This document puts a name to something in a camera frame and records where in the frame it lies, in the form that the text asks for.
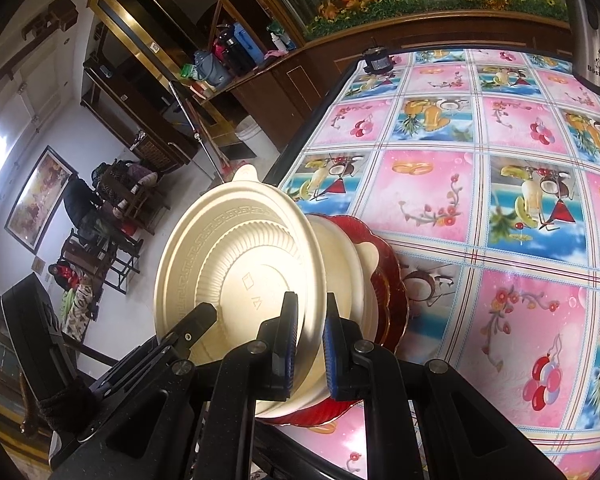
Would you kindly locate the dark flask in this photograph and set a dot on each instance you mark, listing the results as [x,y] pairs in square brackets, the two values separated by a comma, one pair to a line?
[230,55]

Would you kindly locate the curved wooden counter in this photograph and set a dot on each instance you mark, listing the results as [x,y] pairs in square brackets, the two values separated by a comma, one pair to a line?
[330,85]

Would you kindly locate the large red glass plate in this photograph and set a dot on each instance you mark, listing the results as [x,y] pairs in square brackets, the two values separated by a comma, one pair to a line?
[401,310]

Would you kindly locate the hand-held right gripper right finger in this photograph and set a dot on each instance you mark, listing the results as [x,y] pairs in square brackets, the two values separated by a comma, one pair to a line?
[342,360]

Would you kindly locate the small white bottle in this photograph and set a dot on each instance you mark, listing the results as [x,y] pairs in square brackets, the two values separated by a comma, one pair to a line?
[278,42]

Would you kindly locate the person's left forearm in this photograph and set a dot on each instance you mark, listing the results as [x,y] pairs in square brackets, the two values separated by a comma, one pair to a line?
[60,405]

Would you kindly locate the pink cloth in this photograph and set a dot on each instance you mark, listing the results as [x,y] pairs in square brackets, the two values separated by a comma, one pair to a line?
[276,53]

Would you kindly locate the grey blue bag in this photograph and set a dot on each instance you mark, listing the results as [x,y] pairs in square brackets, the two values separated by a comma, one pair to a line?
[212,70]

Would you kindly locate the framed wall picture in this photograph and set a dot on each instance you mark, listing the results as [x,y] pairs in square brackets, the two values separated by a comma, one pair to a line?
[40,200]

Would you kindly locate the blue plastic container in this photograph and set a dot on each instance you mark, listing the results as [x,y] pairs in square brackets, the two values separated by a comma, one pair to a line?
[247,42]

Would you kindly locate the small black clock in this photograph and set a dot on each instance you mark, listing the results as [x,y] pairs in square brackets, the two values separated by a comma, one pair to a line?
[377,62]

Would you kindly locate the white plastic bucket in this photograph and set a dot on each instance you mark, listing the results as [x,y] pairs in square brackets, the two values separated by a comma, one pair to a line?
[247,130]

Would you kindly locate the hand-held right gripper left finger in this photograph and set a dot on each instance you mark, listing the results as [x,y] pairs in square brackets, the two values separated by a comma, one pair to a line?
[282,360]

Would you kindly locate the wooden chair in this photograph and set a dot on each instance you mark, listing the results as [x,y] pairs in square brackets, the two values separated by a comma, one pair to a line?
[140,195]
[115,265]

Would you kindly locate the gold framed glass cabinet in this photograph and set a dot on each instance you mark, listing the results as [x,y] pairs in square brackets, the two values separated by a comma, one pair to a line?
[130,25]

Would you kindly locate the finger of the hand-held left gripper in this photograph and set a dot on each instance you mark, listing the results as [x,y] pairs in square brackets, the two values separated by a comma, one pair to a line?
[195,322]

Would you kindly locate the white foam bowl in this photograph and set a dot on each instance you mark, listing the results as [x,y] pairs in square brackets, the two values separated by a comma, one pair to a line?
[325,260]

